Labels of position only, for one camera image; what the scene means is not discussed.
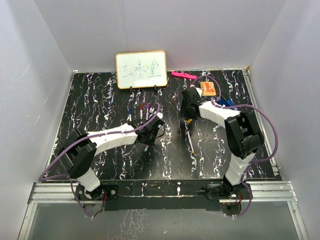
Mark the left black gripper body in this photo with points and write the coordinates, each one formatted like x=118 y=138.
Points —
x=150 y=141

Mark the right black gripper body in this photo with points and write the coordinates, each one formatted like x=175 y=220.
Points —
x=185 y=112

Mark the white pen red tip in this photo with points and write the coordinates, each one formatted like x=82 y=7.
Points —
x=141 y=111

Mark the white pen pink tip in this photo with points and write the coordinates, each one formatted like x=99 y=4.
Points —
x=147 y=114

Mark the white pen blue tip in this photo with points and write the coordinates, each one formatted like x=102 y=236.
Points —
x=129 y=115

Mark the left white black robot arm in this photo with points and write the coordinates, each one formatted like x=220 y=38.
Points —
x=77 y=153

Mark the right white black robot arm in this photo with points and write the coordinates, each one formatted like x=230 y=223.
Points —
x=244 y=136

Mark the white pen yellow tip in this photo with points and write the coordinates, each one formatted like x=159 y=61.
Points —
x=189 y=139

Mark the orange card pack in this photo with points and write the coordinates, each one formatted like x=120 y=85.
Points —
x=208 y=89

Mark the pink plastic clip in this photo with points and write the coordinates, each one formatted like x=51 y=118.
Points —
x=183 y=75

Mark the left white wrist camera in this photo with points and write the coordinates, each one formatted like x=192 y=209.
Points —
x=159 y=116

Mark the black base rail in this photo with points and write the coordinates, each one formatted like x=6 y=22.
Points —
x=116 y=195

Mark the small whiteboard with orange frame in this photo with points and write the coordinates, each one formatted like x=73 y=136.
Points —
x=141 y=69

